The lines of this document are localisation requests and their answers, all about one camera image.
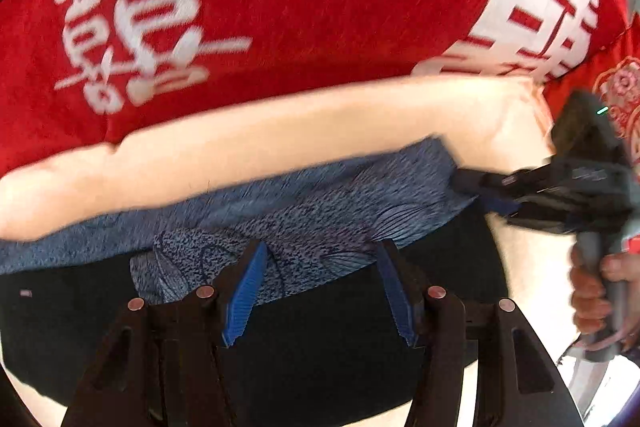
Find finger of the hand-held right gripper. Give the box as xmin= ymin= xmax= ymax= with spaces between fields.
xmin=477 ymin=196 xmax=526 ymax=219
xmin=450 ymin=167 xmax=532 ymax=198

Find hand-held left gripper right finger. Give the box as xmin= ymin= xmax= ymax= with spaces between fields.
xmin=376 ymin=241 xmax=576 ymax=427

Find person's right hand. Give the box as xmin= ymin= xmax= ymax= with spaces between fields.
xmin=570 ymin=247 xmax=640 ymax=349

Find red floral patterned cloth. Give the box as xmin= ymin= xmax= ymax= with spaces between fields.
xmin=542 ymin=29 xmax=640 ymax=144

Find black pants with blue trim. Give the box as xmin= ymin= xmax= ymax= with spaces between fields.
xmin=0 ymin=135 xmax=511 ymax=414

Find red printed blanket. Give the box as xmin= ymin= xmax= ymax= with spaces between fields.
xmin=0 ymin=0 xmax=632 ymax=182

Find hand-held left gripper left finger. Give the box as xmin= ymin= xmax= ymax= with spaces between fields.
xmin=60 ymin=239 xmax=269 ymax=427

